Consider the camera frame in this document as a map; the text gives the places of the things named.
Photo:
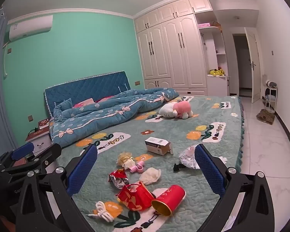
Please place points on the white shelf rack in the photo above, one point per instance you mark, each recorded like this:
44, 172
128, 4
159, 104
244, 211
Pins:
270, 96

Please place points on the red snack packet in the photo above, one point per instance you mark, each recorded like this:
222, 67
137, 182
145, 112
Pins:
117, 177

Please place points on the white air conditioner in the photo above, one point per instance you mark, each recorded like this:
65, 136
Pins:
30, 27

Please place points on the pink plastic holder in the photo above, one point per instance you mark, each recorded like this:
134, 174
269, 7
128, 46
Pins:
137, 168

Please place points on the pink pillow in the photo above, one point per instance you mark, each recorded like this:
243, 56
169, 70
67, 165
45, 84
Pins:
84, 102

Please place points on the blue bow print quilt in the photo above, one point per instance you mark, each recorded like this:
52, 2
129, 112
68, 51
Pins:
106, 116

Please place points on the green flower print bedspread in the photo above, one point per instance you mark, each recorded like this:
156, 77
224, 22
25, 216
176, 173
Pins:
183, 137

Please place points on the silvery plastic wrapper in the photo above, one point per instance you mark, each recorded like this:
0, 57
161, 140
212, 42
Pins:
187, 158

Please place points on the white wardrobe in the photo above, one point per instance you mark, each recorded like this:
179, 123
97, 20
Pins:
174, 53

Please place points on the red cylinder can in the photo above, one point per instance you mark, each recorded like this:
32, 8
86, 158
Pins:
170, 195

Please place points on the red box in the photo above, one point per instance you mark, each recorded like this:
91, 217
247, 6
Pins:
44, 123

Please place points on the blue quilted headboard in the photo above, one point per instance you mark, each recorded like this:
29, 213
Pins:
87, 87

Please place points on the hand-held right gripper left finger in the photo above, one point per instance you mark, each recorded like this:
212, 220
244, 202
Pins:
82, 171

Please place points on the pink box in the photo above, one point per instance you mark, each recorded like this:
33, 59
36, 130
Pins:
204, 25

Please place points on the white nightstand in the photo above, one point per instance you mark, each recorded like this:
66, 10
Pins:
41, 141

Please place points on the woven basket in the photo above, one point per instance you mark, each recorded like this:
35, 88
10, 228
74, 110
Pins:
217, 27

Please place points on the white air conditioner pipe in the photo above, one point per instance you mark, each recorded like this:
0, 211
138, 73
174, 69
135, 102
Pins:
5, 60

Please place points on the red paper bag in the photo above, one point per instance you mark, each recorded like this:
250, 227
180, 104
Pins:
133, 197

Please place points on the crumpled lined paper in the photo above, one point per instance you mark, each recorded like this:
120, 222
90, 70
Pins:
125, 159

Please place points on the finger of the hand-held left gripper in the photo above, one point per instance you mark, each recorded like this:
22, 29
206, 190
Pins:
21, 148
46, 154

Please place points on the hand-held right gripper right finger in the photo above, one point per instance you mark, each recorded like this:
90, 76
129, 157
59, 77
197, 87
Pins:
209, 171

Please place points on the woven floor mat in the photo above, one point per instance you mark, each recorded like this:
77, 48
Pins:
265, 117

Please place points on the white door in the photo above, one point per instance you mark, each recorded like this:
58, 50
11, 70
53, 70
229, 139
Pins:
253, 72

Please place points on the white crumpled tissue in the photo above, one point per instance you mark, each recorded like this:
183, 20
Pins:
151, 176

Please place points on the white and pink plush toy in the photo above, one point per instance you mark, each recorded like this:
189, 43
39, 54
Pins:
176, 110

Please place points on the white medicine box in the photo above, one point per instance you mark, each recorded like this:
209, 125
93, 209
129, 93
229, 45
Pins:
157, 145

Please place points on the grey blue curtain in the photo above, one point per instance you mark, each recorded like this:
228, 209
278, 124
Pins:
0, 89

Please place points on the yellow bag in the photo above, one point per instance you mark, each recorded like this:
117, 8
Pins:
216, 72

